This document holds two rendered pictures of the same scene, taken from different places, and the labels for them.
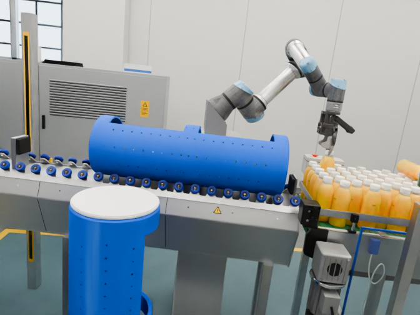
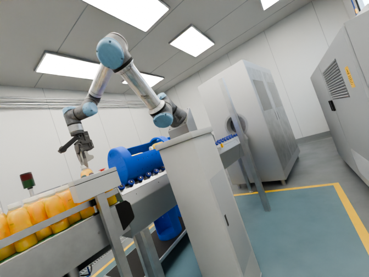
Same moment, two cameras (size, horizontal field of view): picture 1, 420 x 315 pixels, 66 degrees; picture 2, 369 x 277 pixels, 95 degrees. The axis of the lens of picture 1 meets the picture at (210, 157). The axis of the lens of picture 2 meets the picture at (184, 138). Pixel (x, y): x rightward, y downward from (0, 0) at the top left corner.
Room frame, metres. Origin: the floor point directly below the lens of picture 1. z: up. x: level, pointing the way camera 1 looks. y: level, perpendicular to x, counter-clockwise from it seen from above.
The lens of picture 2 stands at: (2.67, -0.98, 1.09)
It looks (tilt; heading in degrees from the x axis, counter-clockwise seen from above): 2 degrees up; 128
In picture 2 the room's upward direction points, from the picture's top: 19 degrees counter-clockwise
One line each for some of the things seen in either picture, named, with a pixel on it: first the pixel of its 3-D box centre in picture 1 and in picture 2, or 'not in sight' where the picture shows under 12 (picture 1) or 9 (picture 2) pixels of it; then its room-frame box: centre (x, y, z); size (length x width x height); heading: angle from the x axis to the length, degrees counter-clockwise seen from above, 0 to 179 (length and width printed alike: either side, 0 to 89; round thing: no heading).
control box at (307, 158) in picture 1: (322, 165); (95, 183); (1.76, -0.62, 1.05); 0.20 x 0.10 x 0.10; 87
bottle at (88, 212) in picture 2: not in sight; (83, 199); (1.63, -0.65, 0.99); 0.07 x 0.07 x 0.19
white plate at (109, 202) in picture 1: (116, 200); not in sight; (1.00, 0.29, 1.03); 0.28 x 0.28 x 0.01
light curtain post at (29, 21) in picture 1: (32, 162); (244, 143); (1.89, 1.07, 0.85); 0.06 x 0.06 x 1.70; 87
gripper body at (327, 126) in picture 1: (329, 123); (82, 142); (1.60, -0.56, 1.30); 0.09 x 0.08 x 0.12; 87
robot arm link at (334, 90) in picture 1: (336, 90); (72, 116); (1.60, -0.57, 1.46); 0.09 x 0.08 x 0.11; 28
